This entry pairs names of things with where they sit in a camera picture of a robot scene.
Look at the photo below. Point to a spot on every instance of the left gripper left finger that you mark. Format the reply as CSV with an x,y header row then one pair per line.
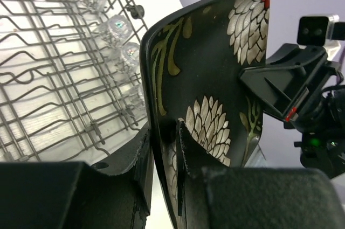
x,y
112,193

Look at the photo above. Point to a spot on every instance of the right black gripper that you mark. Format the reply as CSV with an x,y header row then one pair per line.
x,y
296,82

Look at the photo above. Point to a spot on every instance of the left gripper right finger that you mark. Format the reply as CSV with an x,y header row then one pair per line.
x,y
212,195

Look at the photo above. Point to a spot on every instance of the black floral square plate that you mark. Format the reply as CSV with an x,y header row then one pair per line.
x,y
190,63

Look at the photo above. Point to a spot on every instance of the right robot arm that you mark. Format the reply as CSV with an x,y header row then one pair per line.
x,y
323,150

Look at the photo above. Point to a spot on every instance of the clear glass cup near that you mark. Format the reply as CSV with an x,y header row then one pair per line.
x,y
134,102

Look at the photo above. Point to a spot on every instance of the grey wire dish rack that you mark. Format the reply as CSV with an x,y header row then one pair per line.
x,y
58,101

